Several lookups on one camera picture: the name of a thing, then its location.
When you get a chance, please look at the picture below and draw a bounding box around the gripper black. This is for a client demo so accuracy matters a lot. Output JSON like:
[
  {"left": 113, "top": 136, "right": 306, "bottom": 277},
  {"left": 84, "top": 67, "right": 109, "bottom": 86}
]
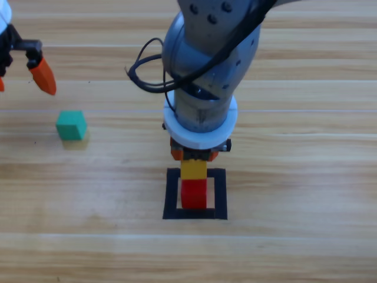
[
  {"left": 0, "top": 25, "right": 57, "bottom": 96},
  {"left": 161, "top": 122, "right": 232, "bottom": 162}
]

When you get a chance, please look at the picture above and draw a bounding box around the yellow wooden cube block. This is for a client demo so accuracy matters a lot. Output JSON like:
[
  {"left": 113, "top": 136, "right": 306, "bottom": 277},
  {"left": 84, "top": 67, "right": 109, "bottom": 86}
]
[{"left": 180, "top": 159, "right": 207, "bottom": 180}]

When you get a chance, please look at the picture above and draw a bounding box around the red wooden cube block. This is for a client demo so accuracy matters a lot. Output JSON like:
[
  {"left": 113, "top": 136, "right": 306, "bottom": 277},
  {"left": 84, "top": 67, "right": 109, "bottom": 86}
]
[{"left": 180, "top": 178, "right": 209, "bottom": 210}]

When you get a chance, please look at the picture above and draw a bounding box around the green wooden cube block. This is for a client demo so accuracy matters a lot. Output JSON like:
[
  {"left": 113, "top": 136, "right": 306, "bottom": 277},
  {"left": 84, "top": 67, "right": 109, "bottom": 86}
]
[{"left": 55, "top": 110, "right": 88, "bottom": 141}]

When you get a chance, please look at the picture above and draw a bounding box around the black tape square outline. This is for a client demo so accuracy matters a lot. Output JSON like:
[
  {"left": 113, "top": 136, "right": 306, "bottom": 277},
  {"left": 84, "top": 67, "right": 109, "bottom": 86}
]
[{"left": 162, "top": 167, "right": 229, "bottom": 221}]

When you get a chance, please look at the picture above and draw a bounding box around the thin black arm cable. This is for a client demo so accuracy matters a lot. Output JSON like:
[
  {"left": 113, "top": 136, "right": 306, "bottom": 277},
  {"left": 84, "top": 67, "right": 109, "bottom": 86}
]
[{"left": 164, "top": 88, "right": 177, "bottom": 114}]

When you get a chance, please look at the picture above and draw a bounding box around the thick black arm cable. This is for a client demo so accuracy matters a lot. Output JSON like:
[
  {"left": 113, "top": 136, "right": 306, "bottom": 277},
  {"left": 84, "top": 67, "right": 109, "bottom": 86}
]
[{"left": 124, "top": 0, "right": 279, "bottom": 96}]

